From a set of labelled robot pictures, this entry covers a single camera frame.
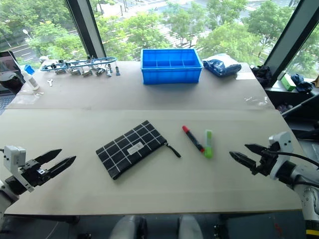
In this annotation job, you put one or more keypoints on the red and black marker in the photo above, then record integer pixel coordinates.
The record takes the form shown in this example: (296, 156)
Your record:
(193, 139)

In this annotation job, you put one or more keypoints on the blue plastic divided bin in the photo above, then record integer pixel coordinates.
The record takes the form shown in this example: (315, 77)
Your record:
(170, 72)

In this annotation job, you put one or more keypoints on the grey rounded shape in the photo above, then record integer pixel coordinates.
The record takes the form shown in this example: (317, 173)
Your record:
(127, 227)
(190, 227)

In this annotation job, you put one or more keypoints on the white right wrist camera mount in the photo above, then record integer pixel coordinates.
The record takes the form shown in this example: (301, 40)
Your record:
(284, 142)

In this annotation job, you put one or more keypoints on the clear plastic film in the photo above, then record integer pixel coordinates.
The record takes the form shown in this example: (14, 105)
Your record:
(256, 100)

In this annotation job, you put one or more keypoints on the black rounded object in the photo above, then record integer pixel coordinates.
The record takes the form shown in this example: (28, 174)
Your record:
(11, 82)

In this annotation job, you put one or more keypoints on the silver padlock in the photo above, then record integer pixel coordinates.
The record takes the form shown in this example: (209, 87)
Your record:
(60, 71)
(87, 73)
(74, 72)
(109, 71)
(99, 72)

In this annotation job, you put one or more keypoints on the white squeeze bottle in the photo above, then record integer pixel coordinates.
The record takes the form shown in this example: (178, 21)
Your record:
(31, 81)

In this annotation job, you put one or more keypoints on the dark window frame post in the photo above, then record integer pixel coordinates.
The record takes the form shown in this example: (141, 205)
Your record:
(291, 37)
(86, 27)

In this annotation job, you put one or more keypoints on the dark laptop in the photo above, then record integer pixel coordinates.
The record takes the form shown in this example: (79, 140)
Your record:
(6, 63)

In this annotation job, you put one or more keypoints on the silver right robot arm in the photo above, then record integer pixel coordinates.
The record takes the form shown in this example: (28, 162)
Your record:
(307, 191)

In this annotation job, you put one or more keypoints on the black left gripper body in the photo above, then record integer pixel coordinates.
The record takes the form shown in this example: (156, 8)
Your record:
(35, 174)

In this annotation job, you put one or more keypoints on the grey metal pole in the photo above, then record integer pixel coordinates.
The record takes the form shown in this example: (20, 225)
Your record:
(299, 104)

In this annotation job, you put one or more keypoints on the blue-capped small padlock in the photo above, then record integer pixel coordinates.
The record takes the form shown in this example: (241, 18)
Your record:
(117, 71)

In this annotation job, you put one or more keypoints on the green and white box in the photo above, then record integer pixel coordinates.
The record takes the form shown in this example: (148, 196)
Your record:
(288, 83)

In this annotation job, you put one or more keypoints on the blue plastic bag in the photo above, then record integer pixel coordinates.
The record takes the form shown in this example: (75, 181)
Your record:
(220, 65)

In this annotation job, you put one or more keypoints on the silver key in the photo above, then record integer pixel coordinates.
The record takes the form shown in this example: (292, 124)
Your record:
(50, 82)

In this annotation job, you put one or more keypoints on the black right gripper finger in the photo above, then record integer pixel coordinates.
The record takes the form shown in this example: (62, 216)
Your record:
(243, 160)
(256, 149)

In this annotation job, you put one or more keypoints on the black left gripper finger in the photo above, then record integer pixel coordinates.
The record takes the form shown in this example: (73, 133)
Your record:
(62, 165)
(49, 155)

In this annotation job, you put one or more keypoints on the small blue plastic piece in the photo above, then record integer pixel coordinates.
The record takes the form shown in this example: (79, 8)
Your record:
(29, 69)

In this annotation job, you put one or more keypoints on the black checkered pencil pouch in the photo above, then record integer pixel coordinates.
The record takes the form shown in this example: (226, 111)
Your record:
(129, 149)

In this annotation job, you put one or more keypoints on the dark blue cloth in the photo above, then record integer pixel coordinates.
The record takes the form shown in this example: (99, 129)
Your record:
(301, 83)

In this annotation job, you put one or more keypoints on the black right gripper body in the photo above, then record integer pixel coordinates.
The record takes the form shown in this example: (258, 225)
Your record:
(266, 161)

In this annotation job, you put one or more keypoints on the dark crumpled cloth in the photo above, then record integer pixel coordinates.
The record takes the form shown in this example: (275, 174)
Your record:
(261, 74)

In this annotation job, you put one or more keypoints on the green highlighter pen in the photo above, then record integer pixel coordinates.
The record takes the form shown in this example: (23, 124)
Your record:
(208, 145)

